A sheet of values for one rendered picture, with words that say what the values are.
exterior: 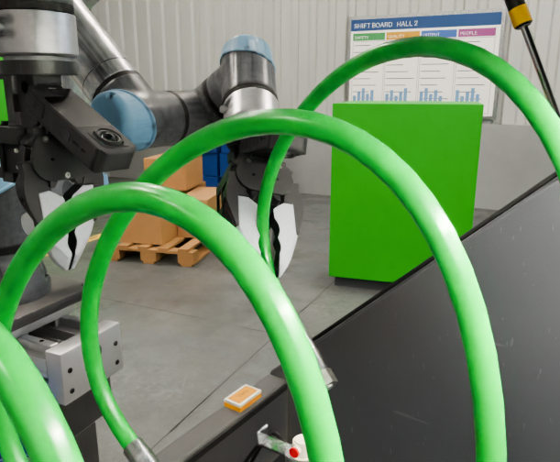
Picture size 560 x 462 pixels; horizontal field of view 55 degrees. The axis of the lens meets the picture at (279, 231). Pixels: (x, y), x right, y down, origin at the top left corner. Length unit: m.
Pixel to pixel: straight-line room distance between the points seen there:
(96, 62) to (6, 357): 0.59
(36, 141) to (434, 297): 0.49
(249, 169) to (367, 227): 3.18
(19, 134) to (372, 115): 3.22
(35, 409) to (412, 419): 0.65
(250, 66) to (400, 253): 3.15
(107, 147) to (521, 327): 0.49
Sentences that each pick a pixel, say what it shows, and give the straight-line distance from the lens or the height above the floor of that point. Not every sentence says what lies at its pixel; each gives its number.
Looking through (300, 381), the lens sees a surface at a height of 1.28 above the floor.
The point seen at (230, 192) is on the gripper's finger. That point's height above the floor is 1.28.
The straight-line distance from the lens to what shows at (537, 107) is 0.35.
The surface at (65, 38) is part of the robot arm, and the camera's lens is 0.58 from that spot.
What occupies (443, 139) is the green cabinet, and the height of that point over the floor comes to 1.08.
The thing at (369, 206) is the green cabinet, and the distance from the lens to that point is 3.76.
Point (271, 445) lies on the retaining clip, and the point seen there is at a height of 1.10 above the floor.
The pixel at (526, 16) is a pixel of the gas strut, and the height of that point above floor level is 1.46.
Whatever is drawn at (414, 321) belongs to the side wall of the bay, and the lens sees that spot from 0.73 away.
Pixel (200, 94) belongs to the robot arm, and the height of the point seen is 1.38.
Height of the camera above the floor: 1.39
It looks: 15 degrees down
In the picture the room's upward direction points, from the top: straight up
